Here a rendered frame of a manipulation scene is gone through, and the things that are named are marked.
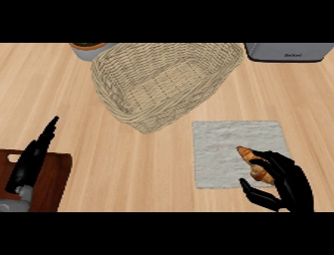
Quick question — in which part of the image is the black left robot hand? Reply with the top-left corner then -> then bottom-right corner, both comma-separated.
4,116 -> 60,195

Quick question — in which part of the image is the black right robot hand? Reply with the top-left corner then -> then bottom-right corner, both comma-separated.
236,150 -> 316,213

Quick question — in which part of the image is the golden brown croissant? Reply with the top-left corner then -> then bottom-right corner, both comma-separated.
235,145 -> 276,186

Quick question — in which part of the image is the white fabric placemat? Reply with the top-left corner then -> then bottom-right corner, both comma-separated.
190,120 -> 292,190

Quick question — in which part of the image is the beige wicker basket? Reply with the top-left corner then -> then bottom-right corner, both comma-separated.
90,42 -> 245,135

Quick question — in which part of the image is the grey pot with orange rim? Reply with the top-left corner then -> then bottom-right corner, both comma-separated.
68,42 -> 119,63

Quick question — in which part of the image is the grey toaster appliance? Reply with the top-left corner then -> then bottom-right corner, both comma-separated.
242,42 -> 334,64

